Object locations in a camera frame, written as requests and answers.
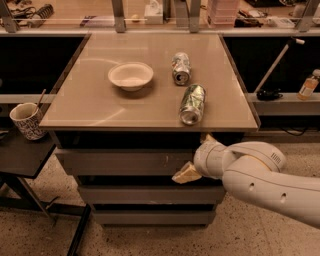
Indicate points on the black coiled spring holder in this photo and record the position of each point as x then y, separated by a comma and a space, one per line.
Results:
40, 16

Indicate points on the grey drawer cabinet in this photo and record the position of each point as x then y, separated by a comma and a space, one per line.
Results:
89, 112

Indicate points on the orange liquid bottle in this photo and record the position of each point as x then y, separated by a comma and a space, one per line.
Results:
309, 85

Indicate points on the grey drawer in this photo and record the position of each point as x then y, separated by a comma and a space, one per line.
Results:
151, 195
127, 162
154, 217

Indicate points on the grey middle drawer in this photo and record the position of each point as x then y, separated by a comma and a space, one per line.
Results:
151, 195

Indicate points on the pink plastic container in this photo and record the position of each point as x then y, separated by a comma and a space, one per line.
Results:
221, 12

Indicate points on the white paper bowl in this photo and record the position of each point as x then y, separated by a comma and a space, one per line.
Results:
130, 76

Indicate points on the grey bottom drawer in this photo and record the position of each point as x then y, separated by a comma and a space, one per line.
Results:
154, 217

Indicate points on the brown stirring stick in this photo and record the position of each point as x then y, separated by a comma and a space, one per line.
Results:
39, 101

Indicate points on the white rod with black tip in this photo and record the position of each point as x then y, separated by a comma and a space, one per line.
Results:
289, 43

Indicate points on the white tissue box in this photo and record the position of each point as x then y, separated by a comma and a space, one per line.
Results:
153, 13

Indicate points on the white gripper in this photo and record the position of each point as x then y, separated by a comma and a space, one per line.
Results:
202, 160

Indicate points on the grey top drawer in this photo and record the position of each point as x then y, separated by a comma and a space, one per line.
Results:
127, 162

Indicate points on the dark side table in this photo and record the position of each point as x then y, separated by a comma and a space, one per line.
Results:
21, 159

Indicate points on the crushed green soda can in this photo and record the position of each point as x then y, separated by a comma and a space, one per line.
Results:
192, 104

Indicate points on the crushed silver soda can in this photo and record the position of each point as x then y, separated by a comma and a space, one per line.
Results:
181, 69

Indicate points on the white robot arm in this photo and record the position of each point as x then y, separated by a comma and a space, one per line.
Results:
251, 172

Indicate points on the patterned white mug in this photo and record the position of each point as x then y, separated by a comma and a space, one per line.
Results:
27, 117

